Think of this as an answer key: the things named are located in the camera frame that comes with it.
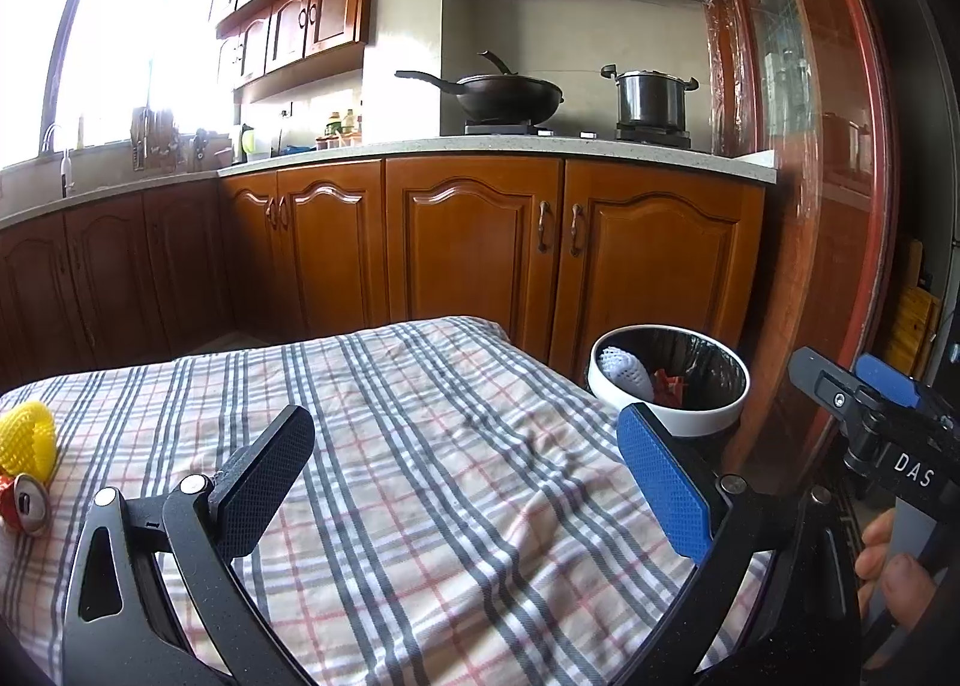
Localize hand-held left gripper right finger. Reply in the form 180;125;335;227
611;402;863;686

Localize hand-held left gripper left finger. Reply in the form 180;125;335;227
62;402;320;686

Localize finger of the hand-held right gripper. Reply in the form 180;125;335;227
855;354;922;410
787;346;882;432

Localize black bin with white rim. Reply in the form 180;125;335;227
587;326;751;440

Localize red snack wrapper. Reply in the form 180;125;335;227
651;369;687;406

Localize white foam fruit net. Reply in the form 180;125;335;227
598;345;653;402

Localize person's right hand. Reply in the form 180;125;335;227
853;508;942;631

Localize yellow wooden board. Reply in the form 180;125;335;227
896;240;942;380

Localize plaid tablecloth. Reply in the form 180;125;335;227
0;315;773;686

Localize crushed red soda can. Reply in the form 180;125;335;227
0;472;53;537

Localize yellow foam fruit net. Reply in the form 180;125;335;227
0;399;59;483

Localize wooden base cabinets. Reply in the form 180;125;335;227
0;156;777;395

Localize steel cooking pot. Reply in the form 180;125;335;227
600;64;700;133

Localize utensil rack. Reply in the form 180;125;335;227
129;105;181;172

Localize condiment bottles cluster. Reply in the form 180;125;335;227
322;105;365;148

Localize sink faucet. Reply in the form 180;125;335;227
41;124;80;200

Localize black gas stove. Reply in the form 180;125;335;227
442;118;710;151

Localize black wok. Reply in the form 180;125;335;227
394;50;565;127

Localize kitchen window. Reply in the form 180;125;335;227
0;0;233;166

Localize red-brown glass door frame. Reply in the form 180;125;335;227
705;0;901;492

